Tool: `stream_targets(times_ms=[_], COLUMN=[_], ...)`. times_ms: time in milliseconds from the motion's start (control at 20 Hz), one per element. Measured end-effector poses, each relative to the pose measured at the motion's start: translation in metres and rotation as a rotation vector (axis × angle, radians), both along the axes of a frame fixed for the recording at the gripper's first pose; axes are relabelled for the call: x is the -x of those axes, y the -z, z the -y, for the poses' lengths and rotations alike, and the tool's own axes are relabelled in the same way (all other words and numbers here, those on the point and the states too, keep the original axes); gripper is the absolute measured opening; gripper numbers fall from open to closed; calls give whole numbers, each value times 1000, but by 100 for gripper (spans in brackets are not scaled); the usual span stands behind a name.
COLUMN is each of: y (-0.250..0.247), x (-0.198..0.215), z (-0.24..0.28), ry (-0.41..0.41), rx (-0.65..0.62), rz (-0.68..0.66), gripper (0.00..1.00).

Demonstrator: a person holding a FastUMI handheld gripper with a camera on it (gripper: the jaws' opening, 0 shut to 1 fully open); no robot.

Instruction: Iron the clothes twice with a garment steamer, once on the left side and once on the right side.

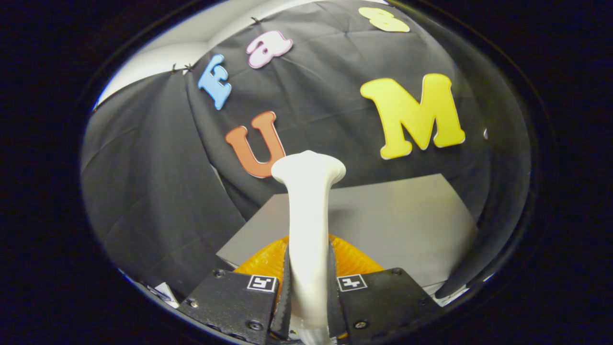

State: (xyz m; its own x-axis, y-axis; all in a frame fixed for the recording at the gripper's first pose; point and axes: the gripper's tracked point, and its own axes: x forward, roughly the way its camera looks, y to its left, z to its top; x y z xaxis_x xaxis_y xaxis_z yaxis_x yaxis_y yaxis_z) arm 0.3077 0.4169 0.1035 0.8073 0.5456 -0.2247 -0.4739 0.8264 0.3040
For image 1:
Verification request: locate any grey topped white cabinet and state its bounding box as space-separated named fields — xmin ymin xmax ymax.
xmin=216 ymin=173 xmax=479 ymax=307

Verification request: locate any white garment steamer head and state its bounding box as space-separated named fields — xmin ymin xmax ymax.
xmin=271 ymin=150 xmax=346 ymax=331

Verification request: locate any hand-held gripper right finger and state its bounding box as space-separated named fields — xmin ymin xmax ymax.
xmin=327 ymin=234 xmax=441 ymax=342

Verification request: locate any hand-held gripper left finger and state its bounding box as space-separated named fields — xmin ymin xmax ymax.
xmin=176 ymin=235 xmax=292 ymax=345

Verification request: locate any black backdrop cloth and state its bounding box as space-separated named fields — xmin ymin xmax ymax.
xmin=80 ymin=0 xmax=532 ymax=300

